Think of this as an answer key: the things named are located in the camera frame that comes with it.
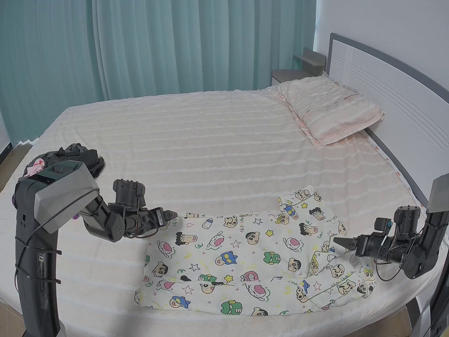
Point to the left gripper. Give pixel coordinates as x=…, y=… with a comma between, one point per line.
x=159, y=218

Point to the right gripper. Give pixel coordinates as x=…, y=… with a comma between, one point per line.
x=366, y=246

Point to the white printed pyjama top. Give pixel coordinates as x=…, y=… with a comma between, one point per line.
x=245, y=251

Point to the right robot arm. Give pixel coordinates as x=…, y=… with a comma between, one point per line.
x=421, y=247

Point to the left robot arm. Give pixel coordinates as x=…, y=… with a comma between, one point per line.
x=38, y=258

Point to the bed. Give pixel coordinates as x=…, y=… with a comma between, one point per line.
x=210, y=146

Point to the black garment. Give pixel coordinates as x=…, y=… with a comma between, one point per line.
x=91, y=160

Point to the pale pink striped pillow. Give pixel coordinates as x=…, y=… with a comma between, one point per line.
x=333, y=111

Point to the pink garment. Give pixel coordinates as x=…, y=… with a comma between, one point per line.
x=37, y=169

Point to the grey bedside table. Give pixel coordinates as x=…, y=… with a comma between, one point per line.
x=282, y=75

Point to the blue-green curtain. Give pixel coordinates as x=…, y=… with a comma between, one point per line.
x=45, y=47
x=210, y=30

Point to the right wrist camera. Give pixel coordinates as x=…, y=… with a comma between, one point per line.
x=382, y=225

